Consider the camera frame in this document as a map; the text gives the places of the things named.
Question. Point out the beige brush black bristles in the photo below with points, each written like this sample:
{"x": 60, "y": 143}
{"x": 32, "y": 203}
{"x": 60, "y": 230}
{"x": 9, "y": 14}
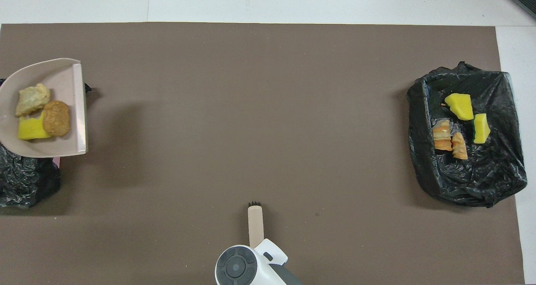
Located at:
{"x": 255, "y": 226}

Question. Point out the orange striped bread piece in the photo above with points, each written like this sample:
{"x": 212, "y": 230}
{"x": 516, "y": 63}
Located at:
{"x": 442, "y": 136}

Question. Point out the beige bread piece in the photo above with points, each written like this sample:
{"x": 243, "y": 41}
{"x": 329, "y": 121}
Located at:
{"x": 459, "y": 147}
{"x": 32, "y": 98}

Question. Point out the large yellow sponge piece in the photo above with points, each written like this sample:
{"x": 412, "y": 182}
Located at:
{"x": 459, "y": 106}

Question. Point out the brown bread roll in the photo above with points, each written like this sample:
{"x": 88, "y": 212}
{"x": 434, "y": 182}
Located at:
{"x": 56, "y": 118}

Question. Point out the beige plastic dustpan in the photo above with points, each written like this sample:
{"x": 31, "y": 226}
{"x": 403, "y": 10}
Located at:
{"x": 63, "y": 80}

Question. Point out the small yellow sponge wedge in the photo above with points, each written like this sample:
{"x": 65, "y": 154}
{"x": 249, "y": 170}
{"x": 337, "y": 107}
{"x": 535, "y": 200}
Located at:
{"x": 481, "y": 129}

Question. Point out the notched yellow sponge piece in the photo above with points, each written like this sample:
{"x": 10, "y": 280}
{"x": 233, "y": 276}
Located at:
{"x": 31, "y": 130}

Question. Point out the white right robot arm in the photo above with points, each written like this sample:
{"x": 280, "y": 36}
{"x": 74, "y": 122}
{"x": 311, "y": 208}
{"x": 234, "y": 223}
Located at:
{"x": 243, "y": 268}

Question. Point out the pink plastic bin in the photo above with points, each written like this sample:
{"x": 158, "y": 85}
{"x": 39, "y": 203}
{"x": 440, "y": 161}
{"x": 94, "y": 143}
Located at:
{"x": 56, "y": 162}

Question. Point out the black bag lined bin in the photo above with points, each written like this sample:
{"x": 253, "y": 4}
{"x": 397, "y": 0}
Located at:
{"x": 502, "y": 172}

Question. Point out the crumpled black trash bag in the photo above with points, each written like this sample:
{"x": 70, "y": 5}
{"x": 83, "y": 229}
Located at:
{"x": 25, "y": 180}

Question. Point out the brown table mat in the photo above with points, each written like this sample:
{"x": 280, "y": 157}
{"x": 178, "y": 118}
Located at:
{"x": 268, "y": 109}

